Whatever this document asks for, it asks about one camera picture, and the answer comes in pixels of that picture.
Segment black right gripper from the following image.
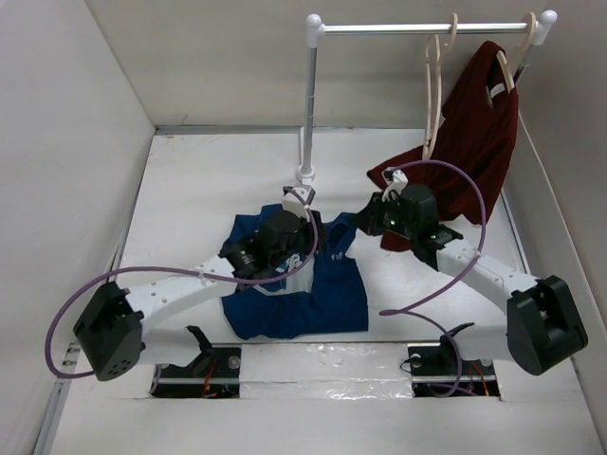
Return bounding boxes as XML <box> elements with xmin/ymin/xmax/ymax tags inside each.
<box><xmin>348</xmin><ymin>191</ymin><xmax>416</xmax><ymax>239</ymax></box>

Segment blue printed t-shirt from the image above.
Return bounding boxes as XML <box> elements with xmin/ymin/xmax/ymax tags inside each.
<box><xmin>222</xmin><ymin>212</ymin><xmax>369</xmax><ymax>339</ymax></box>

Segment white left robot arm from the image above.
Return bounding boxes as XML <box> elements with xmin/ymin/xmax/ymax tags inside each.
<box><xmin>73</xmin><ymin>207</ymin><xmax>322</xmax><ymax>382</ymax></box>

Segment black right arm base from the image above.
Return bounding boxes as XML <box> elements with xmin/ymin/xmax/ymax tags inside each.
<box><xmin>399</xmin><ymin>336</ymin><xmax>501</xmax><ymax>398</ymax></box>

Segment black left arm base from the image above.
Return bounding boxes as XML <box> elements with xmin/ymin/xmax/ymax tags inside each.
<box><xmin>150</xmin><ymin>325</ymin><xmax>242</xmax><ymax>399</ymax></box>

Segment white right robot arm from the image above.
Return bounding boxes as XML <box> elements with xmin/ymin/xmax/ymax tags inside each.
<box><xmin>353</xmin><ymin>185</ymin><xmax>588</xmax><ymax>375</ymax></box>

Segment dark red t-shirt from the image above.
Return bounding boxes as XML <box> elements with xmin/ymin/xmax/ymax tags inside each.
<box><xmin>365</xmin><ymin>40</ymin><xmax>521</xmax><ymax>253</ymax></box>

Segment wooden hanger with shirt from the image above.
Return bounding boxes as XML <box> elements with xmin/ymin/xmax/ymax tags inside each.
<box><xmin>495</xmin><ymin>12</ymin><xmax>538</xmax><ymax>93</ymax></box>

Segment white clothes rack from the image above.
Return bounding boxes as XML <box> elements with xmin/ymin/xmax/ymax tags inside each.
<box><xmin>296</xmin><ymin>9</ymin><xmax>558</xmax><ymax>185</ymax></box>

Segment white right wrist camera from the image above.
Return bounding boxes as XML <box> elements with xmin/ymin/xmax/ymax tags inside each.
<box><xmin>382</xmin><ymin>167</ymin><xmax>409</xmax><ymax>202</ymax></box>

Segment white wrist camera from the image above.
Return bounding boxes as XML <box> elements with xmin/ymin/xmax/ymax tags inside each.
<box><xmin>382</xmin><ymin>167</ymin><xmax>409</xmax><ymax>202</ymax></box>
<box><xmin>281</xmin><ymin>185</ymin><xmax>316</xmax><ymax>218</ymax></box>

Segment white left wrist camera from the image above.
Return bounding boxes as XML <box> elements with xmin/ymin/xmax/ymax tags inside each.
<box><xmin>281</xmin><ymin>185</ymin><xmax>316</xmax><ymax>218</ymax></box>

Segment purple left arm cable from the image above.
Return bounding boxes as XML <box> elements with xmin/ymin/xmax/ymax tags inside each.
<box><xmin>44</xmin><ymin>187</ymin><xmax>320</xmax><ymax>379</ymax></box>

